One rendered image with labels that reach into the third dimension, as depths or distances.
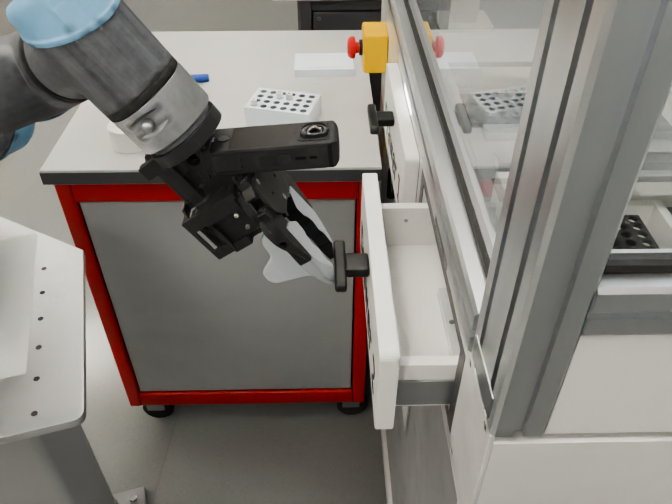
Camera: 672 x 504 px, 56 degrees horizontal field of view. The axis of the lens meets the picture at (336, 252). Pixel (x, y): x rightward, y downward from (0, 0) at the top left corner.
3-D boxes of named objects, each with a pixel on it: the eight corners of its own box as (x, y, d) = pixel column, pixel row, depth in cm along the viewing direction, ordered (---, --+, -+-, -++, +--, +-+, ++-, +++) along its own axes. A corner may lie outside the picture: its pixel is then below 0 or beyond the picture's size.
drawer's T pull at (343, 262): (335, 295, 64) (335, 285, 63) (333, 247, 69) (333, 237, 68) (370, 294, 64) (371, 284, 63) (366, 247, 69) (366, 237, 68)
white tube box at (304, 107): (245, 125, 118) (243, 106, 116) (260, 105, 124) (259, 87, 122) (309, 133, 116) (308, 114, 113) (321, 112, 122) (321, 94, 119)
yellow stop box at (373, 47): (359, 74, 117) (360, 35, 112) (357, 58, 122) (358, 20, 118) (387, 73, 117) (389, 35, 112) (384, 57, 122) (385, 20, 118)
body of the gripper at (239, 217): (232, 218, 66) (148, 136, 60) (297, 178, 63) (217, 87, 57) (223, 266, 61) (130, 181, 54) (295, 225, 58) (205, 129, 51)
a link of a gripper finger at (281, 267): (296, 299, 67) (241, 237, 63) (343, 275, 65) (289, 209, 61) (293, 318, 64) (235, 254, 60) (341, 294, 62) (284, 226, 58)
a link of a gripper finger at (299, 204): (295, 256, 71) (242, 210, 65) (339, 232, 69) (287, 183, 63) (297, 277, 69) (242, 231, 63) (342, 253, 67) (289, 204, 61)
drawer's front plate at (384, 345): (374, 432, 61) (379, 357, 53) (359, 241, 83) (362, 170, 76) (392, 432, 61) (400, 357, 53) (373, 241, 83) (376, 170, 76)
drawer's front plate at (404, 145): (399, 229, 85) (405, 158, 78) (383, 123, 107) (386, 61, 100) (412, 229, 85) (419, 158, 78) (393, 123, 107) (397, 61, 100)
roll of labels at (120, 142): (124, 158, 109) (118, 138, 107) (105, 143, 113) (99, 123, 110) (159, 144, 113) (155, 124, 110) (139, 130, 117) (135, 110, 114)
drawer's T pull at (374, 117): (370, 136, 88) (370, 127, 87) (367, 110, 93) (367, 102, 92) (396, 136, 88) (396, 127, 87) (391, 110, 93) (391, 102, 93)
